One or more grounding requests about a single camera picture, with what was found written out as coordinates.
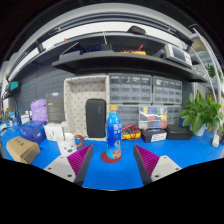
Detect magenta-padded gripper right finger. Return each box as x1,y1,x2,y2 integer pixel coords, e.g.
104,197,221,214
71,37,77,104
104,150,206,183
132,144,182,186

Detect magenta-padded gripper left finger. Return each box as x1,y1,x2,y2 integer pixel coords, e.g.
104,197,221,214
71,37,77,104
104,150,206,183
44,143,95,187

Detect blue drink bottle gold cap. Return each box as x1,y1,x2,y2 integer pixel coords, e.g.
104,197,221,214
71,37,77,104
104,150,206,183
105,103,123,160

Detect black box white label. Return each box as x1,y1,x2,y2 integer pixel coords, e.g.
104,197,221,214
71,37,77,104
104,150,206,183
139,128,168,144

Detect small white box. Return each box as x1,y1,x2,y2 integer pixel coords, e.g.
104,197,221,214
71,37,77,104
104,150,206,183
43,122,68,142

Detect flat black case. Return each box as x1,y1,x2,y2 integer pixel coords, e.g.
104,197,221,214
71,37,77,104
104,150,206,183
165,124,194,141

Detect brown cardboard box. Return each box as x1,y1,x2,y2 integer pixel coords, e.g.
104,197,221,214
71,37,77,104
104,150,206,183
5,135,42,165

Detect yellow multimeter red leads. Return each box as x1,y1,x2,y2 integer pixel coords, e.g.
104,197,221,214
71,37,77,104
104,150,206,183
120,123,142,141

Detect blue carton box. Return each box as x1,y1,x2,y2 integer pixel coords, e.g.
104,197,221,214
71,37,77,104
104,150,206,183
18,120,47,144

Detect clear organiser coloured parts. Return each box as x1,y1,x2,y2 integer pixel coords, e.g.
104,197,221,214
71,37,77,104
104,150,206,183
138,105,169,130

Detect grey small-parts drawer cabinet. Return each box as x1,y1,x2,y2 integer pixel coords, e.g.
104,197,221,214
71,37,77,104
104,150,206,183
108,73,153,105
118,103,141,128
152,75,184,106
166,105,183,127

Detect black rectangular case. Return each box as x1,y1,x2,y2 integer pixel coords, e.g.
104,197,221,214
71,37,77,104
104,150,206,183
85,98,107,139

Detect dark grey upright box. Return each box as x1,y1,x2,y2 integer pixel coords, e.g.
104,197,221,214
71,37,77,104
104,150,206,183
45,92,66,124

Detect purple plastic bag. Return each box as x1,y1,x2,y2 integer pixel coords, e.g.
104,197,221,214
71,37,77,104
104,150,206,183
30,98,48,124

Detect small white charger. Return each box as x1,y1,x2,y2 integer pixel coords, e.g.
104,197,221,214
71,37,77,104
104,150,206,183
211,133,221,148

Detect green potted plant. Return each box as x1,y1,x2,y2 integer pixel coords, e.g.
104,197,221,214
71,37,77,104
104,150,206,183
179,89,224,136

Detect white dotted storage bin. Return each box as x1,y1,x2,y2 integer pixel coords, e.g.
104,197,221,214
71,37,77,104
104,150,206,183
63,75,111,139

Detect white grey oscilloscope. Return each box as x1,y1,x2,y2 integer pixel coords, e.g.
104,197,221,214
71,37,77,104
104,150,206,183
163,43,193,69

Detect white metal shelf unit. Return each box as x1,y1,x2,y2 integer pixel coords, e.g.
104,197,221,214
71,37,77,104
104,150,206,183
189,28,224,101

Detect yellow meter red leads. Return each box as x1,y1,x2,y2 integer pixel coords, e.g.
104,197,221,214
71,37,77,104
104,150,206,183
119,44,147,56

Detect white mug brown handle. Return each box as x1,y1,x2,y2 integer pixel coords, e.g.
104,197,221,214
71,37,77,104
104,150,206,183
56,132,85,158

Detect black wall shelf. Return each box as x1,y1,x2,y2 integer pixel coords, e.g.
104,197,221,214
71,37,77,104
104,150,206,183
51,49,208,84

